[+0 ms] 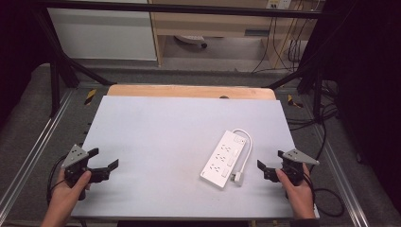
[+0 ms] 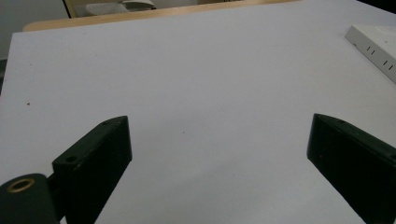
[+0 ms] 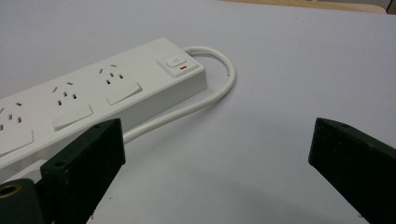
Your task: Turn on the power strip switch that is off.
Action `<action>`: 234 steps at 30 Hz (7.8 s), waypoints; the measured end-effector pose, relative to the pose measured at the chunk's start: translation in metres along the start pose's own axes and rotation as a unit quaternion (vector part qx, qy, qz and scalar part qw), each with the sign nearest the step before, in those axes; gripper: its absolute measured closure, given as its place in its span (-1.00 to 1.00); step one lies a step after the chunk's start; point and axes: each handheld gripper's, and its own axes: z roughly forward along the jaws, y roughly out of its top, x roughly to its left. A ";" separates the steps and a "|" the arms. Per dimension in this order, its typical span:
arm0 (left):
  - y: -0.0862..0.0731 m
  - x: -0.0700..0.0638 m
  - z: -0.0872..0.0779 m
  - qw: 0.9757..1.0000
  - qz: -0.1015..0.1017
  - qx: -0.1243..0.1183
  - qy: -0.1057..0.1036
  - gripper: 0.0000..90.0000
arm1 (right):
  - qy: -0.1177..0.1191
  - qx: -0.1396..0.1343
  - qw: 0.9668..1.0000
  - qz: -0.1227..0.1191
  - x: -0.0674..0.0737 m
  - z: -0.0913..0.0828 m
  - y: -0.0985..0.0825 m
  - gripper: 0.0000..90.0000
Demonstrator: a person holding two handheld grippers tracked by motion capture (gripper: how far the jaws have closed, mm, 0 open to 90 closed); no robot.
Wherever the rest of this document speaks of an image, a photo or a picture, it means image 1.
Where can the black curtain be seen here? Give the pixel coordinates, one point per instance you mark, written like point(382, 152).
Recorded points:
point(19, 47)
point(365, 78)

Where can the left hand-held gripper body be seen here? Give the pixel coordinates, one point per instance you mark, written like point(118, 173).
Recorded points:
point(75, 156)

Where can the person's left hand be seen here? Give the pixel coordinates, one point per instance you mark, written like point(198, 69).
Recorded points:
point(64, 197)

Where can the wooden board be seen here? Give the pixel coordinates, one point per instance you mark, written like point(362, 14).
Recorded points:
point(189, 91)

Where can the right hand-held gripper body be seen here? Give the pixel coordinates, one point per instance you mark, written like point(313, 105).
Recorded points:
point(294, 162)

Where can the white power strip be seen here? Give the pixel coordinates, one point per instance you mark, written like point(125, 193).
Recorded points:
point(223, 160)

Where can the person's right hand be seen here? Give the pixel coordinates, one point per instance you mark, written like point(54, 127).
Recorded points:
point(298, 195)

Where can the aluminium rail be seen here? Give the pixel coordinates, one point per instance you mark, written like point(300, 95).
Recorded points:
point(37, 145)
point(344, 186)

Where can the white wall socket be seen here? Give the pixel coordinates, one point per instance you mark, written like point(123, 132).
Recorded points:
point(279, 3)

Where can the white cabinet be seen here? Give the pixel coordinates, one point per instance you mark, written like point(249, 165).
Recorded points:
point(101, 38)

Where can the light wooden desk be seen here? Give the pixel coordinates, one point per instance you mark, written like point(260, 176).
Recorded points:
point(205, 25)

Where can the black metal frame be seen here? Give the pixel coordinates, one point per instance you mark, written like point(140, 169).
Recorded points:
point(189, 9)

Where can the white plug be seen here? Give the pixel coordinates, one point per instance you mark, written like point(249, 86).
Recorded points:
point(238, 179)

